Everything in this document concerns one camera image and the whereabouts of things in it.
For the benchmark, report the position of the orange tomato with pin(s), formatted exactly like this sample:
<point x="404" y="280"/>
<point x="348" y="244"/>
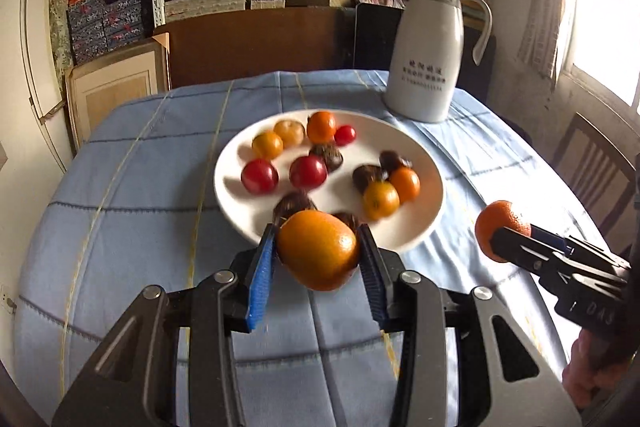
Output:
<point x="267" y="145"/>
<point x="406" y="184"/>
<point x="381" y="200"/>
<point x="321" y="127"/>

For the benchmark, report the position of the person's right hand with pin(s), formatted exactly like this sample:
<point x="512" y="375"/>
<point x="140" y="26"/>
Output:
<point x="580" y="382"/>

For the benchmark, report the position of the mottled stone slab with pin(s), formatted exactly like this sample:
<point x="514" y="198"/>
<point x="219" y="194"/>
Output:
<point x="57" y="22"/>

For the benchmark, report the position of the stack of blue patterned boxes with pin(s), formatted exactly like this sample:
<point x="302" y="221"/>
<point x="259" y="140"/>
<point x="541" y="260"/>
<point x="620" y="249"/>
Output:
<point x="105" y="24"/>

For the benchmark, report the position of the white thermos jug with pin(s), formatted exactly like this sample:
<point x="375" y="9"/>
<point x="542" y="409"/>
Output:
<point x="420" y="72"/>

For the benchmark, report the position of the wooden chair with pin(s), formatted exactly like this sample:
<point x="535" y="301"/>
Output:
<point x="595" y="167"/>

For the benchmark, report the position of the white oval plate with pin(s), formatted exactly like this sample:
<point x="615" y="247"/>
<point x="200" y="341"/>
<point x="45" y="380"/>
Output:
<point x="415" y="227"/>

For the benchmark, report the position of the large bumpy orange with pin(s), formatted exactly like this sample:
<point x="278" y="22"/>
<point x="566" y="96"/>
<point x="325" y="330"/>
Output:
<point x="492" y="222"/>

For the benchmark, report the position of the white framed window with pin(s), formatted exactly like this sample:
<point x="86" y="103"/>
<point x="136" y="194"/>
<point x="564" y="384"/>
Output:
<point x="605" y="7"/>

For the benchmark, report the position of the wall socket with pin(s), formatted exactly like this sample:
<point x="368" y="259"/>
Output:
<point x="7" y="303"/>

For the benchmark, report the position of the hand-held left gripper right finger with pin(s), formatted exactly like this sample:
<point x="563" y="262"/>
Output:
<point x="372" y="282"/>

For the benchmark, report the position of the yellow-orange tomato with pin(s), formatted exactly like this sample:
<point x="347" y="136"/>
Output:
<point x="289" y="132"/>

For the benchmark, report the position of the light wooden panel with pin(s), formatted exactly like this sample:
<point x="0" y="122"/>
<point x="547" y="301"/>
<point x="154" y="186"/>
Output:
<point x="115" y="87"/>

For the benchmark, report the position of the dark water chestnut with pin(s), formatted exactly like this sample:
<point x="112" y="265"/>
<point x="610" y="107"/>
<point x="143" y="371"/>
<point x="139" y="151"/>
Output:
<point x="394" y="160"/>
<point x="295" y="205"/>
<point x="326" y="156"/>
<point x="369" y="177"/>

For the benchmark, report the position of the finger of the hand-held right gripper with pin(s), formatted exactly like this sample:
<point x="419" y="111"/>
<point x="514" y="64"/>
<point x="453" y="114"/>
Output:
<point x="550" y="238"/>
<point x="515" y="247"/>

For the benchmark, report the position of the small red cherry tomato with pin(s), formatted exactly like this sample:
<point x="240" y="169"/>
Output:
<point x="345" y="135"/>

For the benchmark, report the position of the blue plaid tablecloth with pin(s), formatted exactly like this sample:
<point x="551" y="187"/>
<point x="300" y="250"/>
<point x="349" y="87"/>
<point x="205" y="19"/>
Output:
<point x="150" y="207"/>

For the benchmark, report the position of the large smooth orange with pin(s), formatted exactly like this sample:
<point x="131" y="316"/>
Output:
<point x="317" y="252"/>

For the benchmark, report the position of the brown wooden board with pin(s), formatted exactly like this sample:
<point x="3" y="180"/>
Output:
<point x="250" y="42"/>

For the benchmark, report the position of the white trim strip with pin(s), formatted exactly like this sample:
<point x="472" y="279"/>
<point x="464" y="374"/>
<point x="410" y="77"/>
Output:
<point x="27" y="57"/>

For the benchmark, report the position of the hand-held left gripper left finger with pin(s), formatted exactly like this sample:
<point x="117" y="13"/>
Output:
<point x="260" y="287"/>

